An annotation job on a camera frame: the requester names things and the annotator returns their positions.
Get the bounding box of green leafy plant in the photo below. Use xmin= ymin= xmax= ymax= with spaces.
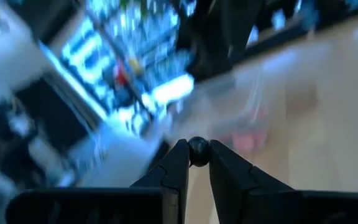
xmin=118 ymin=0 xmax=152 ymax=12

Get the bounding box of small dark blueberry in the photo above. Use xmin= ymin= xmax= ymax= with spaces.
xmin=187 ymin=136 xmax=211 ymax=168

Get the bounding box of clear plastic tupperware container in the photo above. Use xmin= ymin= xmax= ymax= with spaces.
xmin=166 ymin=40 xmax=332 ymax=162

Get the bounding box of black plant pot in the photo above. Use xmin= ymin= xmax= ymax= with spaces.
xmin=177 ymin=0 xmax=260 ymax=82

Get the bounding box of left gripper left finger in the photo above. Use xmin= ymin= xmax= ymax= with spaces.
xmin=130 ymin=138 xmax=190 ymax=224

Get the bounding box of pink raspberry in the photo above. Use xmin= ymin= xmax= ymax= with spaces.
xmin=228 ymin=127 xmax=270 ymax=156

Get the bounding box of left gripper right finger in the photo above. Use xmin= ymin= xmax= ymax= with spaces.
xmin=208 ymin=139 xmax=294 ymax=224

